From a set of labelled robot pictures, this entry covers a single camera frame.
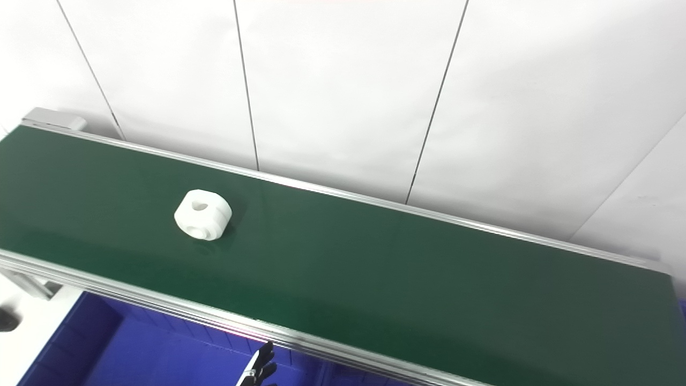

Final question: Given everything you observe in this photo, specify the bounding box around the grey conveyor end cap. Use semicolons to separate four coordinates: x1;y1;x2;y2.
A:
21;107;87;132

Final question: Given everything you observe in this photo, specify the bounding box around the grey conveyor support leg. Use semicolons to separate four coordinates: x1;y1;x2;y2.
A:
0;268;63;300

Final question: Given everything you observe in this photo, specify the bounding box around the white round plastic part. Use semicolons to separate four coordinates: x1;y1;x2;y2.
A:
174;189;234;242

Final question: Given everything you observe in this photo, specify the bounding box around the black plastic part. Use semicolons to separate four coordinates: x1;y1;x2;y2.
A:
0;308;23;332

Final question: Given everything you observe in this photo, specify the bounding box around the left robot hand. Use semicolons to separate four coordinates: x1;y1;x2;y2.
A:
236;342;278;386

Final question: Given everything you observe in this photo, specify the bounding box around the green conveyor belt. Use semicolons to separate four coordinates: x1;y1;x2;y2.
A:
0;121;686;386
0;126;686;386

